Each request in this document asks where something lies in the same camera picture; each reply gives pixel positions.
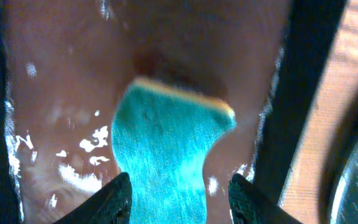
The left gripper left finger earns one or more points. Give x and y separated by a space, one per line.
110 205

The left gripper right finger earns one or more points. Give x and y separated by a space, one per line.
250 206

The green yellow sponge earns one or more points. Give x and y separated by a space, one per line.
161 136

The black rectangular tray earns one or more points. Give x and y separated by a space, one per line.
65 67

